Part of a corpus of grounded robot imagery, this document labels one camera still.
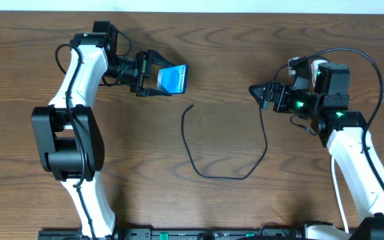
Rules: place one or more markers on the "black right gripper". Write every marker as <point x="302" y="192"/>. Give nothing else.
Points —
<point x="273" y="96"/>

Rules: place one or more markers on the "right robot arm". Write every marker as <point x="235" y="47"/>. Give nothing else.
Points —
<point x="320" y="93"/>

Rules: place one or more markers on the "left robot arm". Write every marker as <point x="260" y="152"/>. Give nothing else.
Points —
<point x="69" y="142"/>

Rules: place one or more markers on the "white USB charger adapter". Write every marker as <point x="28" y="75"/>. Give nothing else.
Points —
<point x="315" y="70"/>

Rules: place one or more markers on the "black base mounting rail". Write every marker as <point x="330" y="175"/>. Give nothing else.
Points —
<point x="175" y="234"/>

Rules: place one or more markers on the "blue screen Galaxy smartphone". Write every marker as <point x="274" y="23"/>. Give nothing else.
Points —
<point x="173" y="80"/>

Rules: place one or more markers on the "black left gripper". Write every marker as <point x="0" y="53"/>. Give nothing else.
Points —
<point x="142" y="73"/>

